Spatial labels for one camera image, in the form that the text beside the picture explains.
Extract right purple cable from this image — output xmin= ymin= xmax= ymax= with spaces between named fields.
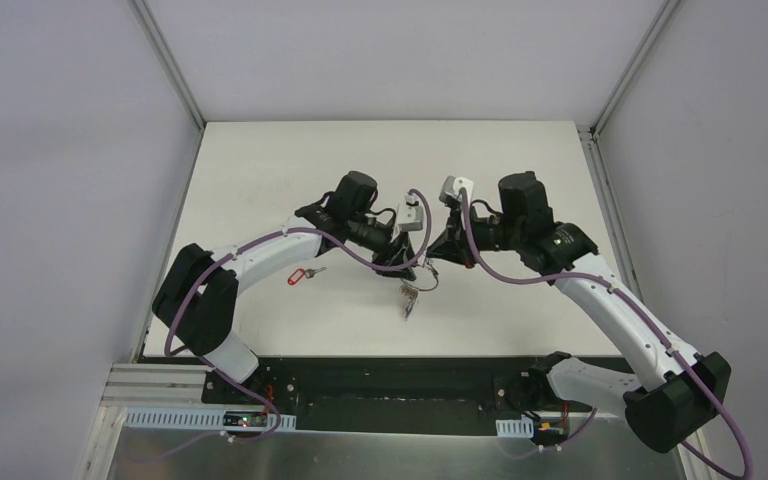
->
xmin=458 ymin=188 xmax=755 ymax=480

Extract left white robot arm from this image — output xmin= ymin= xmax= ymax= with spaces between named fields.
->
xmin=151 ymin=171 xmax=431 ymax=405

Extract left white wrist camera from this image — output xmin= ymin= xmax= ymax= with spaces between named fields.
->
xmin=394 ymin=193 xmax=425 ymax=236

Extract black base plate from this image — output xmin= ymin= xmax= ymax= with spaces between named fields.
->
xmin=198 ymin=356 xmax=597 ymax=439

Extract keyring with keys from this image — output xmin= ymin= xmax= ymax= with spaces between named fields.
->
xmin=399 ymin=259 xmax=440 ymax=321

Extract red tag key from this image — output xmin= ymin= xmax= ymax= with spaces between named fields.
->
xmin=287 ymin=267 xmax=326 ymax=286

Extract right white cable duct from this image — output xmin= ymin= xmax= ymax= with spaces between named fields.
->
xmin=495 ymin=416 xmax=535 ymax=439

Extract white cable duct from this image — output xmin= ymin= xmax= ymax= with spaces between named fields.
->
xmin=124 ymin=407 xmax=297 ymax=433
xmin=495 ymin=416 xmax=535 ymax=439

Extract left white cable duct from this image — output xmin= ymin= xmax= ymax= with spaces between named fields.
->
xmin=124 ymin=407 xmax=297 ymax=433

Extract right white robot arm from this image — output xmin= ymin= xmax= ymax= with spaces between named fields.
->
xmin=428 ymin=171 xmax=732 ymax=453

